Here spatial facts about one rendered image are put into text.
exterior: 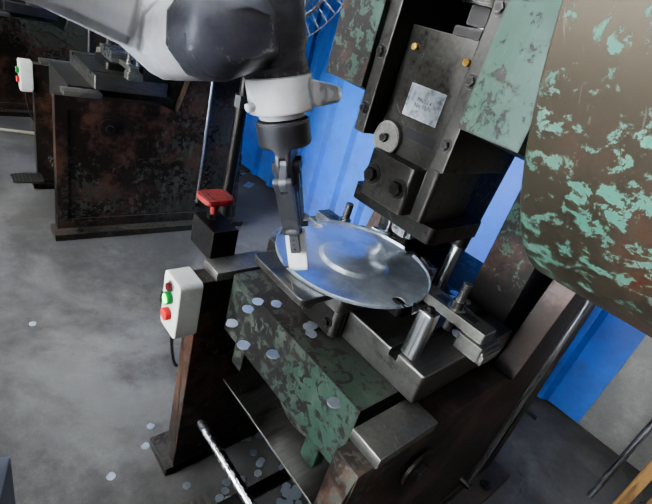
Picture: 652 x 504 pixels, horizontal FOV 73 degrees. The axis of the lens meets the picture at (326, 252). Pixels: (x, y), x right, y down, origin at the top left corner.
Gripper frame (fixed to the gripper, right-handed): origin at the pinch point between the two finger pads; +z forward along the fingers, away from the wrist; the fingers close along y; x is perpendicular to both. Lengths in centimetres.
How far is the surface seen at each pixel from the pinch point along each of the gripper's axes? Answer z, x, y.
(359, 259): 6.7, 9.7, -8.2
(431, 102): -19.3, 21.8, -10.8
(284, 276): 3.5, -2.0, 2.4
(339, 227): 6.0, 5.8, -21.0
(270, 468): 81, -18, -20
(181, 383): 42, -33, -14
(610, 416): 110, 103, -65
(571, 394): 106, 92, -73
